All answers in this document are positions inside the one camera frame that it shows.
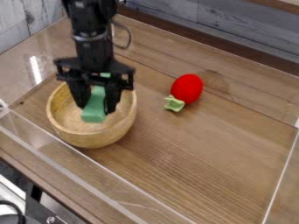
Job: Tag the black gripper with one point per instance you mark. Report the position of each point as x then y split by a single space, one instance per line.
115 75

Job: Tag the green rectangular block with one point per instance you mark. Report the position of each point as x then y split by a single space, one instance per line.
94 112

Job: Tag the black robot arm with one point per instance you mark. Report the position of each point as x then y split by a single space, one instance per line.
91 17

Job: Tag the light wooden bowl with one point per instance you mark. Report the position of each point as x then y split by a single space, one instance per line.
88 135

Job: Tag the red plush strawberry toy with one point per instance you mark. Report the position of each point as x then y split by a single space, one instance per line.
186 91

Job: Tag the clear acrylic enclosure wall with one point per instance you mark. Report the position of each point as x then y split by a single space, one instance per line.
87 188

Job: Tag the black metal table bracket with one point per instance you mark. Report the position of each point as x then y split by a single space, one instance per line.
36 210

